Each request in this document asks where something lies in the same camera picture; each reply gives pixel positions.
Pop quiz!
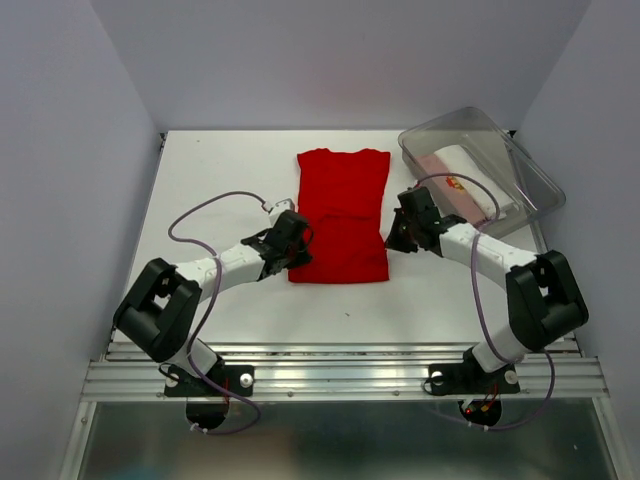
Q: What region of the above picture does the red t-shirt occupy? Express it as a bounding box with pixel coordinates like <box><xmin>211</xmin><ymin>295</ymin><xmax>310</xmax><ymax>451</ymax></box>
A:
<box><xmin>288</xmin><ymin>148</ymin><xmax>391</xmax><ymax>285</ymax></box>

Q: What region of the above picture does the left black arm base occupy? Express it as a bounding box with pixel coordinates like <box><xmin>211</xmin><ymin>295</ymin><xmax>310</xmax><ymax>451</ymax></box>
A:
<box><xmin>158</xmin><ymin>363</ymin><xmax>255</xmax><ymax>398</ymax></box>

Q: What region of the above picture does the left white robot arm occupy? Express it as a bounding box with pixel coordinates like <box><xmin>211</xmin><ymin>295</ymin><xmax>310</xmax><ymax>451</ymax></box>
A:
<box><xmin>113</xmin><ymin>209</ymin><xmax>311</xmax><ymax>394</ymax></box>

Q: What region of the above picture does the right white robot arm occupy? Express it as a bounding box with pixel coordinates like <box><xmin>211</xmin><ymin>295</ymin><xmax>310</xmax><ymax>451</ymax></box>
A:
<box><xmin>385</xmin><ymin>187</ymin><xmax>589</xmax><ymax>390</ymax></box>

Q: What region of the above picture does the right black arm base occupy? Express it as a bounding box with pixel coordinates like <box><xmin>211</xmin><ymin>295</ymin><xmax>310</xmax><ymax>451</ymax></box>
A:
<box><xmin>422</xmin><ymin>348</ymin><xmax>521</xmax><ymax>396</ymax></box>

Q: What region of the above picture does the rolled pink t-shirt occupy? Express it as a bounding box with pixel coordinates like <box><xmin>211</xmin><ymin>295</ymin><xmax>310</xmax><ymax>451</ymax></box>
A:
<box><xmin>417</xmin><ymin>154</ymin><xmax>486</xmax><ymax>226</ymax></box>

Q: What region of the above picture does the rolled white t-shirt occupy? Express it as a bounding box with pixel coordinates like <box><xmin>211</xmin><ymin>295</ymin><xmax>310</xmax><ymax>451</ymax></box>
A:
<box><xmin>435</xmin><ymin>145</ymin><xmax>515</xmax><ymax>219</ymax></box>

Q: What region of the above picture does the clear plastic bin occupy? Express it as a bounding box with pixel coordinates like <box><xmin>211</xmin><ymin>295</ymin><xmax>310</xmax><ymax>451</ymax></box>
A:
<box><xmin>398</xmin><ymin>107</ymin><xmax>566</xmax><ymax>238</ymax></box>

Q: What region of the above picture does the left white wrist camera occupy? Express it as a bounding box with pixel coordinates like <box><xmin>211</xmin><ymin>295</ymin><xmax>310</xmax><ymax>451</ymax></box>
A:
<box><xmin>262</xmin><ymin>198</ymin><xmax>295</xmax><ymax>217</ymax></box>

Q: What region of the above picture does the aluminium mounting rail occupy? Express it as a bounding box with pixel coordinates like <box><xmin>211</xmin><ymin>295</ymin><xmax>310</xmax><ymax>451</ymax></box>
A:
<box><xmin>81</xmin><ymin>340</ymin><xmax>609</xmax><ymax>403</ymax></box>

